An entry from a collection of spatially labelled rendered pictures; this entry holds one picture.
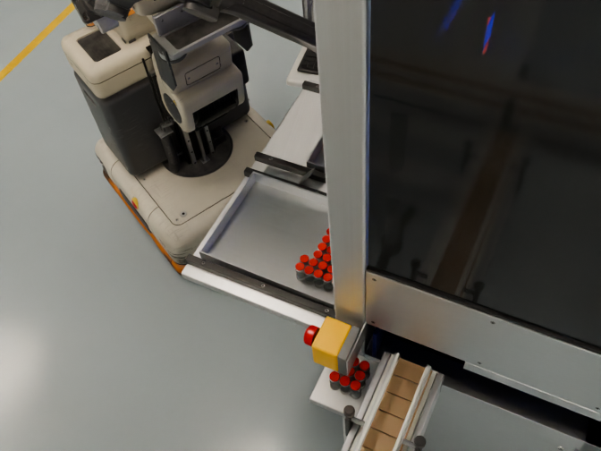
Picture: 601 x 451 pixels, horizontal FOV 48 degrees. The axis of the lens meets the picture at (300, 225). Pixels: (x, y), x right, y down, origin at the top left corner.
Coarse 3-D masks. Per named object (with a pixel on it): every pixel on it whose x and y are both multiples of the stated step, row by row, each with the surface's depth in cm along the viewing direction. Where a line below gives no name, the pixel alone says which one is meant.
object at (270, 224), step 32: (256, 192) 168; (288, 192) 167; (224, 224) 162; (256, 224) 162; (288, 224) 161; (320, 224) 161; (224, 256) 157; (256, 256) 157; (288, 256) 156; (288, 288) 148; (320, 288) 150
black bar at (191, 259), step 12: (192, 264) 156; (204, 264) 154; (216, 264) 154; (228, 276) 152; (240, 276) 152; (252, 288) 151; (264, 288) 149; (276, 288) 149; (288, 300) 148; (300, 300) 147; (324, 312) 145
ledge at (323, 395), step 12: (360, 360) 140; (324, 372) 139; (372, 372) 138; (324, 384) 137; (312, 396) 136; (324, 396) 136; (336, 396) 136; (348, 396) 135; (360, 396) 135; (324, 408) 136; (336, 408) 134
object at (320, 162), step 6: (318, 144) 171; (318, 150) 173; (312, 156) 170; (318, 156) 173; (312, 162) 168; (318, 162) 172; (324, 162) 172; (312, 168) 169; (318, 168) 168; (324, 168) 167
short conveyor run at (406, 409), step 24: (384, 360) 134; (384, 384) 127; (408, 384) 131; (432, 384) 136; (360, 408) 128; (384, 408) 128; (408, 408) 128; (432, 408) 132; (360, 432) 122; (384, 432) 126; (408, 432) 125
